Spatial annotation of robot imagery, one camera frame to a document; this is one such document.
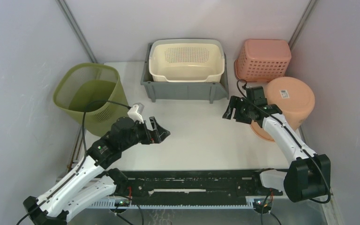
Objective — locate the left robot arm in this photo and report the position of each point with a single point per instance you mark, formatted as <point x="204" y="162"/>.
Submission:
<point x="92" y="179"/>

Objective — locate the right aluminium frame post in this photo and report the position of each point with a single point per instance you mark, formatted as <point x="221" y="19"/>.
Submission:
<point x="302" y="23"/>

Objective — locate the cream perforated plastic basket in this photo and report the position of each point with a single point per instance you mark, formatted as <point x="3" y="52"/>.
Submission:
<point x="183" y="60"/>

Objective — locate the orange plastic bucket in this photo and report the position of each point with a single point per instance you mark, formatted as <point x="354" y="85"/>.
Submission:
<point x="294" y="98"/>

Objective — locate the aluminium front rail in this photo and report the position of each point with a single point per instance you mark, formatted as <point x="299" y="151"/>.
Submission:
<point x="167" y="203"/>

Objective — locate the aluminium frame post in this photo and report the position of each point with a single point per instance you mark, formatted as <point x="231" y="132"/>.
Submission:
<point x="302" y="23"/>
<point x="64" y="7"/>

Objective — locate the left aluminium frame post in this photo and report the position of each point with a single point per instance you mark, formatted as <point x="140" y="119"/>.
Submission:
<point x="64" y="7"/>

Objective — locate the pink perforated plastic basket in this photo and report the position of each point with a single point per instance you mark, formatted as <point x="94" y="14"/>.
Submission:
<point x="262" y="60"/>

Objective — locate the grey plastic storage bin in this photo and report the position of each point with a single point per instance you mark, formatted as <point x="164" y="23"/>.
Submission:
<point x="210" y="91"/>

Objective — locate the green perforated waste bin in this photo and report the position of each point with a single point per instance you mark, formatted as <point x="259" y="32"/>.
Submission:
<point x="92" y="94"/>

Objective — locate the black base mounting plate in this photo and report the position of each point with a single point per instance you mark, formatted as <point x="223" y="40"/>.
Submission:
<point x="192" y="186"/>

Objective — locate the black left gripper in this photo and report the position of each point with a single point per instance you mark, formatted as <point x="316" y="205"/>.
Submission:
<point x="157" y="136"/>

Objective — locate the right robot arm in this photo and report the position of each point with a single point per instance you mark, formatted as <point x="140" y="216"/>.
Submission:
<point x="308" y="174"/>

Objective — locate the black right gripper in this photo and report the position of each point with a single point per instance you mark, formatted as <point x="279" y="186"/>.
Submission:
<point x="236" y="102"/>

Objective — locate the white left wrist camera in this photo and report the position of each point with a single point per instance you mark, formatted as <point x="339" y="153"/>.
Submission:
<point x="135" y="112"/>

